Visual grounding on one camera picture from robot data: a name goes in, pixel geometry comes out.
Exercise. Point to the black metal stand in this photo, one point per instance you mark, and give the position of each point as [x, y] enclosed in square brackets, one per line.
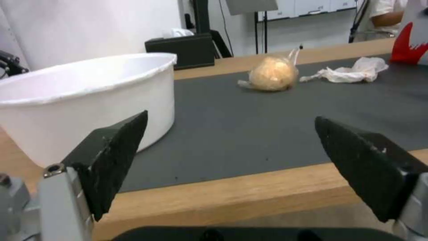
[264, 22]

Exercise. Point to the person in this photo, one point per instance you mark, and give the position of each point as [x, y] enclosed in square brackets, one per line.
[388, 17]

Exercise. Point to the white round takeout bag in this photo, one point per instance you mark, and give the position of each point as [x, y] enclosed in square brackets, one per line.
[83, 100]

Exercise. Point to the black tissue box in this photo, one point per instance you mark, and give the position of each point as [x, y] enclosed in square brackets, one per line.
[182, 50]

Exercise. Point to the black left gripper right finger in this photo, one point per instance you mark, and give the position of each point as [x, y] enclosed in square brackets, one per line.
[361, 163]

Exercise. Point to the dark grey table mat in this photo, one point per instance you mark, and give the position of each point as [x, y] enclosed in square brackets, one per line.
[267, 120]

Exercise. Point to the crumpled white plastic wrapper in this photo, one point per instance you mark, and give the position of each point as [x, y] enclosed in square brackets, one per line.
[347, 71]

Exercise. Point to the bagged tan food ball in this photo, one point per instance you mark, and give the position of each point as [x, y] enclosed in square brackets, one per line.
[273, 74]

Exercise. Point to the white drawer cabinet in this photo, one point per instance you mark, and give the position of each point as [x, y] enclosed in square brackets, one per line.
[321, 7]

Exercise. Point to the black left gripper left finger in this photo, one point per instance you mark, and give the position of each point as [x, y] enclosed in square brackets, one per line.
[110, 160]

